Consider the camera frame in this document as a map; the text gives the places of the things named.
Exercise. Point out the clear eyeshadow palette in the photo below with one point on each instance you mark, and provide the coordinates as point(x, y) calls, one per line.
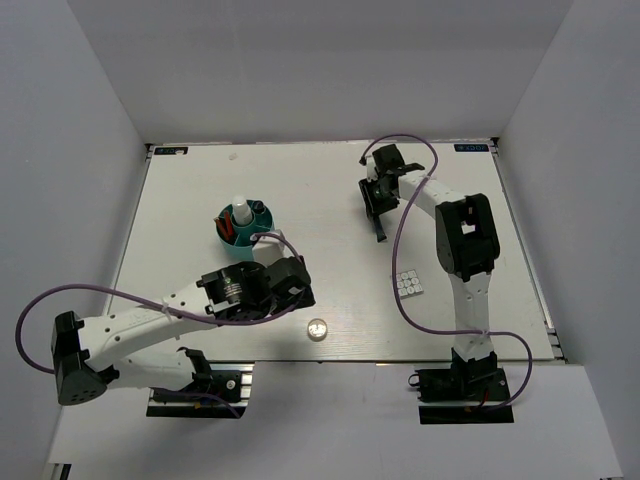
point(408, 284)

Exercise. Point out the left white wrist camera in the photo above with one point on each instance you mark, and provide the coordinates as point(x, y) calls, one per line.
point(266, 250)

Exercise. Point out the small round cream jar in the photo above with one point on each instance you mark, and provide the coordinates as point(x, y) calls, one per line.
point(317, 330)

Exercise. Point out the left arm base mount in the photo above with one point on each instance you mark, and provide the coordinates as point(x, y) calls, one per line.
point(214, 391)

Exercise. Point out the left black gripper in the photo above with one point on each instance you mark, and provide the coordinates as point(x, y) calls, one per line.
point(303, 298)

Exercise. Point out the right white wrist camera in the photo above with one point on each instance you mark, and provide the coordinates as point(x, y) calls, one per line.
point(369, 164)

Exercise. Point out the teal round organizer container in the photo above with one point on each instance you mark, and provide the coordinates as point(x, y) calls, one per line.
point(239, 248)

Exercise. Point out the black mascara tube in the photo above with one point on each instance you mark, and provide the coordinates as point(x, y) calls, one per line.
point(379, 230)

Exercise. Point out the white bottle black cap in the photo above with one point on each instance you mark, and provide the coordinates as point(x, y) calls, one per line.
point(258, 207)

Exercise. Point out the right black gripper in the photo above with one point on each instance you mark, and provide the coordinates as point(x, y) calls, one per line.
point(372, 205)

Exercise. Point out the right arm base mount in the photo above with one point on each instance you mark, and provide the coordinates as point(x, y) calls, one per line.
point(440, 402)

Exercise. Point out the white round bottle in organizer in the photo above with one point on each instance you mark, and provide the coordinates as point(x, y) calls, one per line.
point(241, 211)

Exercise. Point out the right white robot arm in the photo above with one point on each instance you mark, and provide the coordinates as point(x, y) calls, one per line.
point(466, 244)

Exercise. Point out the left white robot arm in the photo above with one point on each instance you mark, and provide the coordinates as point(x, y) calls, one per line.
point(85, 351)

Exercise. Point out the red lip gloss tube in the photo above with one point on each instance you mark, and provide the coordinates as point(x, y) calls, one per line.
point(220, 226)
point(226, 218)

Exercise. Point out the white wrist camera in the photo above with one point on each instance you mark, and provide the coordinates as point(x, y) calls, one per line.
point(369, 164)
point(266, 250)

